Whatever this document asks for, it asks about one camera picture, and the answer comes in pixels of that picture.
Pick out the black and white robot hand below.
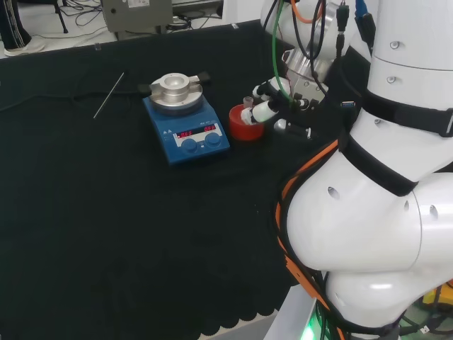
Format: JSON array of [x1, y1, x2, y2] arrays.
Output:
[[241, 74, 330, 141]]

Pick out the clear round-bottom flask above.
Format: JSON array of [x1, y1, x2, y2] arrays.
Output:
[[241, 96, 257, 123]]

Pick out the red round flask holder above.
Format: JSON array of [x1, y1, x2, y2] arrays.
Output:
[[228, 104, 265, 142]]

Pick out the heater with blue base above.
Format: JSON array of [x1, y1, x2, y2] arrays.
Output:
[[137, 72, 231, 168]]

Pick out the grey metal cabinet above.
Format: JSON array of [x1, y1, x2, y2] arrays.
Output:
[[101, 0, 224, 40]]

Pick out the thin grey rod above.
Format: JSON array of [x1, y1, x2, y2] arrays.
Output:
[[93, 72, 125, 120]]

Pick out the black bench cloth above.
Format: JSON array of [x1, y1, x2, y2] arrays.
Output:
[[0, 19, 355, 337]]

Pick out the yellow box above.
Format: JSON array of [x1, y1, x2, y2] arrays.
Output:
[[422, 281, 453, 310]]

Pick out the black tripod leg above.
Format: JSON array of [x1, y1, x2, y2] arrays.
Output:
[[52, 0, 69, 35]]

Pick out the person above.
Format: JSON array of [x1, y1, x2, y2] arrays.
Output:
[[0, 0, 47, 57]]

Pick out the green robot cable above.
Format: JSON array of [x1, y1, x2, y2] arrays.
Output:
[[270, 0, 297, 107]]

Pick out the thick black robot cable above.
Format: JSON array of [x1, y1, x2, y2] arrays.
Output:
[[306, 0, 328, 96], [260, 0, 281, 36]]

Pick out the orange robot cable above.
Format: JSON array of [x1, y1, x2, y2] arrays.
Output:
[[274, 0, 351, 340]]

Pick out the black heater power cable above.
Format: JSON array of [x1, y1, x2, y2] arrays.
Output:
[[0, 69, 142, 113]]

